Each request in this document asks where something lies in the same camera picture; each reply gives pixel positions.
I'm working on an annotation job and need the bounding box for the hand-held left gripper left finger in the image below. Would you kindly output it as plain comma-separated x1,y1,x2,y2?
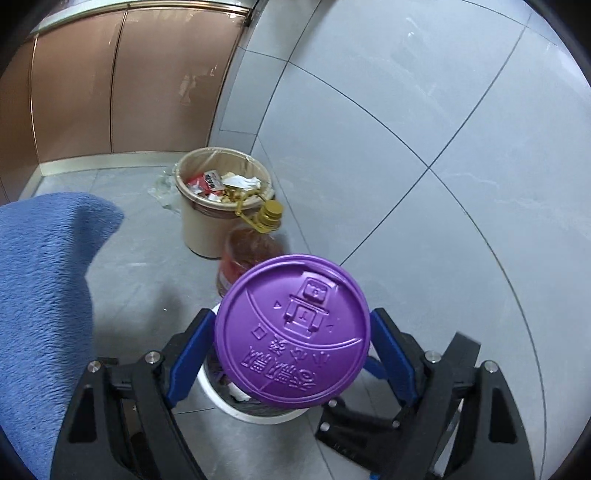
50,308,218,480

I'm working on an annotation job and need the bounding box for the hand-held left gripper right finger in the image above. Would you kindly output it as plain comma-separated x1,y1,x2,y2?
369,308,536,480

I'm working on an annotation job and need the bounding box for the white waste bin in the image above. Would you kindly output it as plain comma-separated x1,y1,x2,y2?
196,302,324,425

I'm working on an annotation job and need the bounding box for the purple plastic cup lid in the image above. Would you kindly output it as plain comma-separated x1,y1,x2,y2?
213,254,371,409

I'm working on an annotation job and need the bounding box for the oil bottle with yellow cap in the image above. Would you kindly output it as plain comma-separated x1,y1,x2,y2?
216,191,289,298

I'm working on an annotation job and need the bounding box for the beige waste bin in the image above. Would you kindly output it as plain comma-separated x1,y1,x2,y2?
173,147,273,258

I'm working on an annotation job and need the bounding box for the blue fleece cloth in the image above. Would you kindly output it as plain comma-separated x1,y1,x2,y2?
0,191,125,480

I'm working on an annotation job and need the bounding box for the clear bin liner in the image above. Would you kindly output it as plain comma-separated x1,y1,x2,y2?
148,150,273,215

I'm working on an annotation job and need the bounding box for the red white wrapper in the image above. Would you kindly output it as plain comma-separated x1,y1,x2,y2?
187,169,225,195

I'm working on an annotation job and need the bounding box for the crumpled white paper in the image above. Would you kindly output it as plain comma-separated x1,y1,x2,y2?
222,172,262,192

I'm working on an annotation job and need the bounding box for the brown kitchen cabinet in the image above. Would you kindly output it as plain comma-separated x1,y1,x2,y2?
0,0,259,204

